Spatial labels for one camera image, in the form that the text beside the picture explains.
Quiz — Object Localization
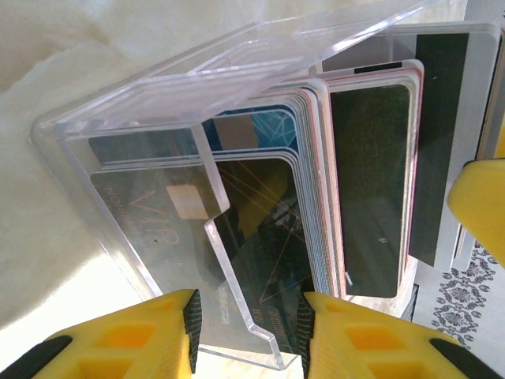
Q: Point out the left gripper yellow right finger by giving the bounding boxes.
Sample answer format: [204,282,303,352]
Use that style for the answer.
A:
[297,291,505,379]

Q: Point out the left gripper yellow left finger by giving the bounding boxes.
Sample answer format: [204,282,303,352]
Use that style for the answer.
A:
[0,288,204,379]

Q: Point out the clear acrylic card box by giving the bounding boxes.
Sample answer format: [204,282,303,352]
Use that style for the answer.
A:
[30,0,439,371]

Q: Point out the stack of plastic cards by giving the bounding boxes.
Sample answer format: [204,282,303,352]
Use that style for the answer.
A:
[320,22,502,274]

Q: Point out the plain black card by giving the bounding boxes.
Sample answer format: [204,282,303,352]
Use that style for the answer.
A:
[329,82,415,299]

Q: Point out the black VIP card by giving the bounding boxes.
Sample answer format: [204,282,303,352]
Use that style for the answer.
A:
[88,136,224,301]

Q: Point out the white card short black stripe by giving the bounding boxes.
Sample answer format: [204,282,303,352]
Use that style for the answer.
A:
[324,58,425,86]

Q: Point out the black card gold lines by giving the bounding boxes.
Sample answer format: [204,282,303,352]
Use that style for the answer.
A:
[212,156,317,353]

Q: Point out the blue card white lines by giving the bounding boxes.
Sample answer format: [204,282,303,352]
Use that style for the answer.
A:
[201,104,302,156]

